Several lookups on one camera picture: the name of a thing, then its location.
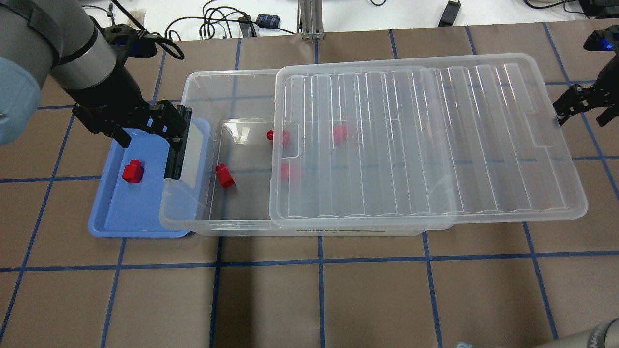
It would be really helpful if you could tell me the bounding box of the clear ribbed box lid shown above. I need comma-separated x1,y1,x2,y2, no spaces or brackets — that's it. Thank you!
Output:
269,53,588,231

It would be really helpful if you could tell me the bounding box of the black power adapter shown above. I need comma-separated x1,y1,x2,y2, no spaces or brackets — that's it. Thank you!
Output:
437,0,461,27

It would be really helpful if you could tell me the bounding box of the red block near lid notch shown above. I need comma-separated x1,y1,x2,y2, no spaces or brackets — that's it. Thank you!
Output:
266,130,291,148

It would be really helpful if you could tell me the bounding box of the red block under lid far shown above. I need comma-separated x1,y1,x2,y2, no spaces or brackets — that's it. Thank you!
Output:
332,125,348,145

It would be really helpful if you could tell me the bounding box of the red block carried to tray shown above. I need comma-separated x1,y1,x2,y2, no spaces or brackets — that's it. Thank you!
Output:
121,159,144,183

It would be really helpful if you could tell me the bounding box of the red block under lid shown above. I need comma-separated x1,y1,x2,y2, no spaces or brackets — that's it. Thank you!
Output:
280,163,302,181
332,125,348,145

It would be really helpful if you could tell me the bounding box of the aluminium frame post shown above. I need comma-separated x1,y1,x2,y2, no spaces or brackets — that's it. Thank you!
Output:
297,0,325,41

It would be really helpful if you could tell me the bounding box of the clear plastic storage box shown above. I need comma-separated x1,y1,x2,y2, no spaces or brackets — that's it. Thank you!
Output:
159,69,455,236

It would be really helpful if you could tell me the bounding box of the red block in box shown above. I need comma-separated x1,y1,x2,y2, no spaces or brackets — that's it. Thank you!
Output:
215,163,235,189

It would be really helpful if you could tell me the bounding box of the blue plastic tray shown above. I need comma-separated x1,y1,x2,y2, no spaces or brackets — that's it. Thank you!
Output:
88,129,189,238

